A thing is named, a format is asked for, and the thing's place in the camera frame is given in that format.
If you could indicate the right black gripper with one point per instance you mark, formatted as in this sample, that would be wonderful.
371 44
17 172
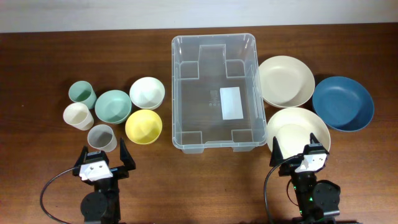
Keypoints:
277 155

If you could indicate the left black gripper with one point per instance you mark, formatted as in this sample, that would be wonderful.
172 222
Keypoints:
122 172

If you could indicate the cream plate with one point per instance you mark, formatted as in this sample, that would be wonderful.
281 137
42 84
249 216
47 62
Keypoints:
292 128

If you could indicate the dark blue plate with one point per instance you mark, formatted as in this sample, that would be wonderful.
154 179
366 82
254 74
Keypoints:
343 104

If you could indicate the beige plate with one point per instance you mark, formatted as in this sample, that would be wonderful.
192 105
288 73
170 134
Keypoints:
286 81

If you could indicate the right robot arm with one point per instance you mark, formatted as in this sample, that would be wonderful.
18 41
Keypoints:
317 200

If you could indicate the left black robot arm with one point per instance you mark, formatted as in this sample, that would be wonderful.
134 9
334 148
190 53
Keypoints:
102 205

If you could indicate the grey cup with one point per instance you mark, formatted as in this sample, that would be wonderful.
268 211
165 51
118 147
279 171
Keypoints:
102 137

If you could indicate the yellow bowl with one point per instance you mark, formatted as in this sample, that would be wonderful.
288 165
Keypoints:
143 127

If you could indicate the green bowl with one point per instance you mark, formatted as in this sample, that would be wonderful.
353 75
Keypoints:
113 107

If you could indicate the cream cup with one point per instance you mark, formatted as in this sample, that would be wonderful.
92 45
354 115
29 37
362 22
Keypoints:
79 116

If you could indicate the green cup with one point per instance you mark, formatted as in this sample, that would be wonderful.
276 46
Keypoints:
83 92

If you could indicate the white bowl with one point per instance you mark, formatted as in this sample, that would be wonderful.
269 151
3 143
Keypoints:
147 93

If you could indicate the white label in bin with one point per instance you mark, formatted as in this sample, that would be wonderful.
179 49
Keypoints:
231 105

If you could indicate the clear plastic storage bin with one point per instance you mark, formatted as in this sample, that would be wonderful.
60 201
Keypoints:
201 65

